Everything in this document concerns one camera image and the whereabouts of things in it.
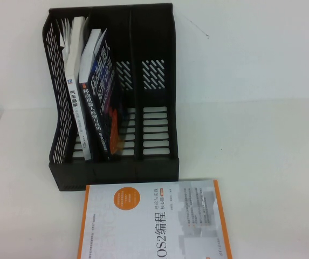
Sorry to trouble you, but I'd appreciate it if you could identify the white orange ROS2 book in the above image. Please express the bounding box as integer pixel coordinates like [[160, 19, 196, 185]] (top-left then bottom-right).
[[75, 179, 234, 259]]

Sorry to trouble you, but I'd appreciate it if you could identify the dark blue robotics book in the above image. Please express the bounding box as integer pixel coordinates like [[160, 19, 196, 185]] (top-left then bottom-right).
[[78, 28, 125, 162]]

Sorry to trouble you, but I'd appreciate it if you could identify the black plastic book stand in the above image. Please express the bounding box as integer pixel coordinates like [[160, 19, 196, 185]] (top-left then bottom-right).
[[41, 2, 181, 192]]

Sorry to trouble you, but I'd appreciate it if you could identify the white car suspension book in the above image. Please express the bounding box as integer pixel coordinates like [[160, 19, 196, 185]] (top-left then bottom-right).
[[59, 16, 94, 162]]

